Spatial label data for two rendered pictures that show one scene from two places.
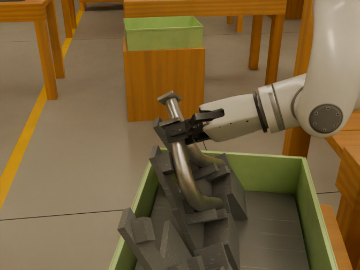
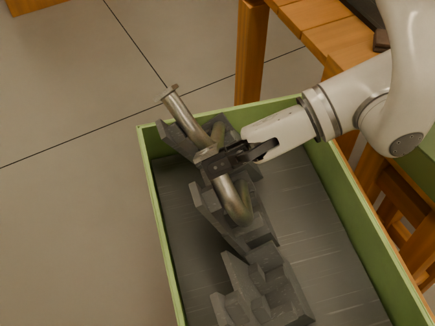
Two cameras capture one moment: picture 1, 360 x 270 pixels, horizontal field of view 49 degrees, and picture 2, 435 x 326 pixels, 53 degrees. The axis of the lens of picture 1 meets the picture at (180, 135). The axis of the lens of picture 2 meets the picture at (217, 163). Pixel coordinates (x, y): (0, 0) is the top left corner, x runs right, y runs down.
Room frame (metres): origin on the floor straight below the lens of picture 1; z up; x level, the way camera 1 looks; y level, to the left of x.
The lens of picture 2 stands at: (0.28, 0.15, 1.70)
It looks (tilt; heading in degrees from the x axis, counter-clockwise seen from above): 54 degrees down; 338
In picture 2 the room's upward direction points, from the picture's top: straight up
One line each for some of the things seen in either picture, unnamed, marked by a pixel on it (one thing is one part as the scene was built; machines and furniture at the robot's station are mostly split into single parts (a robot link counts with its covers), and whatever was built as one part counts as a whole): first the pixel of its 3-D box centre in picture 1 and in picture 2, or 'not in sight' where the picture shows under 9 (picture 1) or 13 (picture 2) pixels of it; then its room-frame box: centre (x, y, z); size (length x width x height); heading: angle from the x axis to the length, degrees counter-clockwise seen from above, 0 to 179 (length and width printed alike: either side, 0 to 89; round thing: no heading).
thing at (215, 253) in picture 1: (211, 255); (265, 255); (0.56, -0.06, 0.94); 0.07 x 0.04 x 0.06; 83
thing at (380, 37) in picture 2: not in sight; (391, 42); (1.02, -0.69, 0.91); 0.10 x 0.08 x 0.03; 53
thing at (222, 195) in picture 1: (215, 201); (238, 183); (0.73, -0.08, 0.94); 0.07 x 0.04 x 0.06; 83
